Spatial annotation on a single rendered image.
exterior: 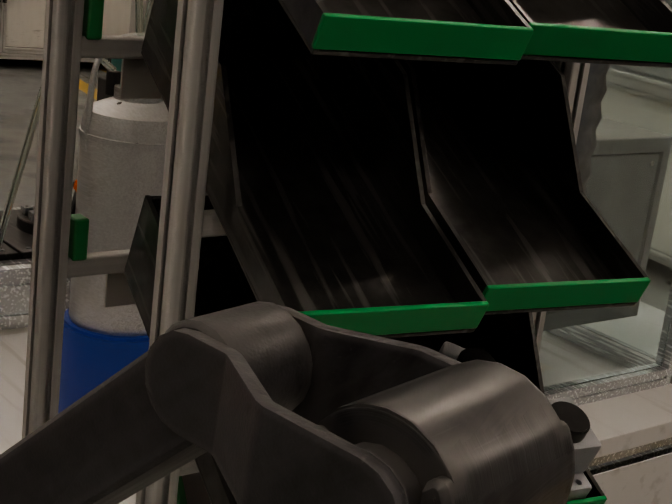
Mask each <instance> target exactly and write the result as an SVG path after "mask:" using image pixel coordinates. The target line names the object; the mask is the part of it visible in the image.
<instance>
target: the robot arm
mask: <svg viewBox="0 0 672 504"><path fill-rule="evenodd" d="M206 452H208V453H210V454H211V455H212V456H213V458H214V460H215V461H216V463H217V465H218V467H219V469H220V471H221V473H222V475H223V477H224V479H225V481H226V483H227V485H228V487H229V489H230V490H231V492H232V494H233V496H234V498H235V500H236V502H237V504H566V503H567V500H568V497H569V494H570V491H571V487H572V483H573V479H574V474H575V450H574V445H573V440H572V436H571V432H570V428H569V426H568V425H567V423H565V422H564V421H562V420H560V419H559V417H558V415H557V414H556V412H555V410H554V409H553V407H552V405H551V404H550V402H549V400H548V399H547V397H546V395H544V394H543V393H542V392H541V391H540V390H539V389H538V388H537V387H536V386H535V385H534V384H533V383H532V382H531V381H530V380H529V379H528V378H527V377H526V376H525V375H523V374H521V373H519V372H517V371H515V370H513V369H511V368H510V367H508V366H506V365H504V364H502V363H497V362H491V361H484V360H478V359H476V360H472V361H467V362H463V363H462V362H459V361H457V360H455V359H453V358H450V357H448V356H446V355H444V354H442V353H439V352H437V351H435V350H433V349H430V348H427V347H424V346H421V345H417V344H413V343H408V342H403V341H399V340H394V339H390V338H385V337H380V336H376V335H371V334H367V333H362V332H357V331H353V330H348V329H343V328H339V327H334V326H330V325H326V324H324V323H322V322H320V321H318V320H315V319H313V318H311V317H309V316H307V315H305V314H303V313H300V312H298V311H296V310H294V309H292V308H290V307H285V306H280V305H276V304H275V303H271V302H263V301H257V302H253V303H249V304H245V305H241V306H237V307H233V308H229V309H225V310H221V311H217V312H213V313H209V314H205V315H201V316H197V317H193V318H189V319H185V320H183V321H180V322H177V323H175V324H172V325H171V326H170V327H169V328H168V329H167V330H166V331H165V333H164V334H162V335H160V336H159V337H158V338H157V339H156V340H155V342H154V343H153V344H152V345H151V346H150V349H149V350H148V351H147V352H145V353H144V354H143V355H141V356H140V357H138V358H137V359H135V360H134V361H133V362H131V363H130V364H128V365H127V366H125V367H124V368H123V369H121V370H120V371H118V372H117V373H116V374H114V375H113V376H111V377H110V378H108V379H107V380H106V381H104V382H103V383H101V384H100V385H98V386H97V387H96V388H94V389H93V390H91V391H90V392H89V393H87V394H86V395H84V396H83V397H81V398H80V399H79V400H77V401H76V402H74V403H73V404H71V405H70V406H69V407H67V408H66V409H64V410H63V411H62V412H60V413H59V414H57V415H56V416H54V417H53V418H52V419H50V420H49V421H47V422H46V423H44V424H43V425H42V426H40V427H39V428H37V429H36V430H35V431H33V432H32V433H30V434H29V435H27V436H26V437H25V438H23V439H22V440H20V441H19V442H17V443H16V444H15V445H13V446H12V447H10V448H9V449H8V450H6V451H5V452H3V453H2V454H0V504H118V503H120V502H122V501H123V500H125V499H127V498H129V497H130V496H132V495H134V494H135V493H137V492H139V491H141V490H142V489H144V488H146V487H147V486H149V485H151V484H153V483H154V482H156V481H158V480H160V479H161V478H163V477H165V476H166V475H168V474H170V473H172V472H173V471H175V470H177V469H178V468H180V467H182V466H184V465H185V464H187V463H189V462H190V461H192V460H194V459H196V458H197V457H199V456H201V455H202V454H204V453H206Z"/></svg>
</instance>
